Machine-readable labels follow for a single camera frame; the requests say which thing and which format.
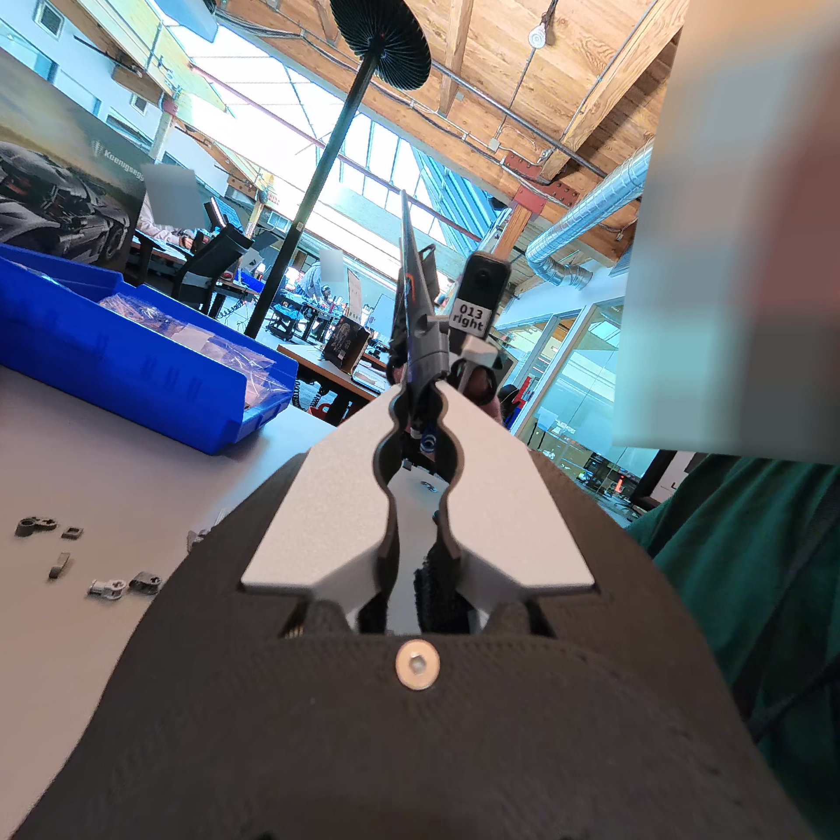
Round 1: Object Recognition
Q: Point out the silver air duct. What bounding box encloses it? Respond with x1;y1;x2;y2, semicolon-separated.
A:
525;141;654;290

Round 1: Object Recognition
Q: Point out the grey black lego subassembly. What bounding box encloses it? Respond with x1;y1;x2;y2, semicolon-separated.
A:
387;190;460;473

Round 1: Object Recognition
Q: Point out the pile of clear plastic bags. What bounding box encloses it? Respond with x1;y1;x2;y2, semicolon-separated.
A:
98;292;293;408

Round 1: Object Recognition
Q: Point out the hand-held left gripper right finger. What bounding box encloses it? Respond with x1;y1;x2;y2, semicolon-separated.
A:
413;381;595;634

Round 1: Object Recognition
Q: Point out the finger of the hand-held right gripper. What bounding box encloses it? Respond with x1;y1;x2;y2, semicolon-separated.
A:
450;339;500;382

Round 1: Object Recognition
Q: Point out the person's green shirt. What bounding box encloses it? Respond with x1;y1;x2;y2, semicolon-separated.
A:
626;453;840;840

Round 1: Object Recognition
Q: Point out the person's right hand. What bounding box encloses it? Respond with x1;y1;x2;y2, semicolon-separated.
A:
459;367;506;429

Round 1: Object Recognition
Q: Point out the black ribbed ceiling disc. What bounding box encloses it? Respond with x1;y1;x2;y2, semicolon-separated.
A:
328;0;434;93

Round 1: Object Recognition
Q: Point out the dark printed box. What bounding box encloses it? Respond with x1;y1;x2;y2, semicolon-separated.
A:
323;315;370;368

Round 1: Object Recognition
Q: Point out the wooden post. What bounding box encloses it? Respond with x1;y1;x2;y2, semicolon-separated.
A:
489;197;536;260

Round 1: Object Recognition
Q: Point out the black pole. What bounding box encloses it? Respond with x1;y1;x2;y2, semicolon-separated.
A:
243;39;385;339

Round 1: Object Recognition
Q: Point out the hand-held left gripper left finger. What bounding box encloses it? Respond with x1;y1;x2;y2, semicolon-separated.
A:
240;383;418;634

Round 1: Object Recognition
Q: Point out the blue plastic bin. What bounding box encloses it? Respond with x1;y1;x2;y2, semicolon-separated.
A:
0;243;299;455

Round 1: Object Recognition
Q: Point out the black office chair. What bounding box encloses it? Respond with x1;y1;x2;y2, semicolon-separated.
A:
174;226;253;316

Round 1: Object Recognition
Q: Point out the car printed lego box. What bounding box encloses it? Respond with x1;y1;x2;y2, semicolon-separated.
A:
0;49;148;263

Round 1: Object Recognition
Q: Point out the wooden desk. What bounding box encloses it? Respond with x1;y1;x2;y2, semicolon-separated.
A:
279;341;395;421

